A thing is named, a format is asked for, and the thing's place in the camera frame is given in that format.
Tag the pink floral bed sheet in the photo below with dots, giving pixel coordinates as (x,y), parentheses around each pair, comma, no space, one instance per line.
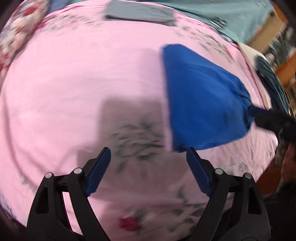
(81,92)

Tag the blue and red pants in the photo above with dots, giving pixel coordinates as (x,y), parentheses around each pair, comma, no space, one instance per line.
(198,99)

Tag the wooden furniture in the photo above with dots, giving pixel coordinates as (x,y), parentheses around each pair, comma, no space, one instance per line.
(270,32)

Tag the blue-grey plaid cloth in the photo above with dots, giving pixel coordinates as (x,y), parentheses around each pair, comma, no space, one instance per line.
(57,4)

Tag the folded grey pants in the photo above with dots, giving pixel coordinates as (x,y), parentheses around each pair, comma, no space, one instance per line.
(141,11)

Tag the dark teal garment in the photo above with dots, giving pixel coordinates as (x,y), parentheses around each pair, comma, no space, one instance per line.
(272,81)

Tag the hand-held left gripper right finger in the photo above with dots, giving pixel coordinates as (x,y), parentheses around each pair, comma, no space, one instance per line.
(198,172)

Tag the red floral quilt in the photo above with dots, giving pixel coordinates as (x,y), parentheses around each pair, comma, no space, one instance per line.
(18,27)

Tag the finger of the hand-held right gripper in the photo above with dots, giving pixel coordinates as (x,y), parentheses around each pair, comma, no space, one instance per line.
(261,115)

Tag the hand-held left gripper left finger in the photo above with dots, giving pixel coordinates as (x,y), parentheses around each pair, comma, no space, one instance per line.
(98,172)

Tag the teal heart-print cloth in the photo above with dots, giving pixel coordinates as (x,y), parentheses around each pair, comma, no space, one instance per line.
(219,16)

